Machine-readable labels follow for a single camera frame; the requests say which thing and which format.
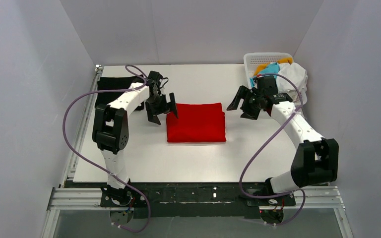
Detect folded black t shirt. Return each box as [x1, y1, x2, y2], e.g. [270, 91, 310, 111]
[95, 76, 143, 107]

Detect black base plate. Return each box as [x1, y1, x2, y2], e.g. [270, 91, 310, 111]
[100, 182, 296, 219]

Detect white t shirt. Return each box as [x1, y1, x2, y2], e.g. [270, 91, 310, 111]
[276, 62, 308, 104]

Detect red t shirt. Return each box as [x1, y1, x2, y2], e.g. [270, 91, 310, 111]
[166, 103, 226, 143]

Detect light blue t shirt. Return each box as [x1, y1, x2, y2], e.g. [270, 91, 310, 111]
[250, 62, 279, 88]

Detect left side aluminium rail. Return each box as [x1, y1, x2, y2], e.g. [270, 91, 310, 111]
[59, 64, 104, 188]

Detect aluminium frame rail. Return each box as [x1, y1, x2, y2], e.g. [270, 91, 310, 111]
[46, 186, 353, 238]

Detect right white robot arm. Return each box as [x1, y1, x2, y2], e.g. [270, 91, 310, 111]
[227, 73, 339, 199]

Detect white plastic laundry basket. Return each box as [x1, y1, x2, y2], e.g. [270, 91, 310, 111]
[244, 52, 296, 88]

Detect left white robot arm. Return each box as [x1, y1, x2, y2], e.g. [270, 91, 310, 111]
[92, 71, 178, 189]

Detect yellow t shirt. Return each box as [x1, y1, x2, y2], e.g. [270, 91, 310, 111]
[254, 58, 293, 76]

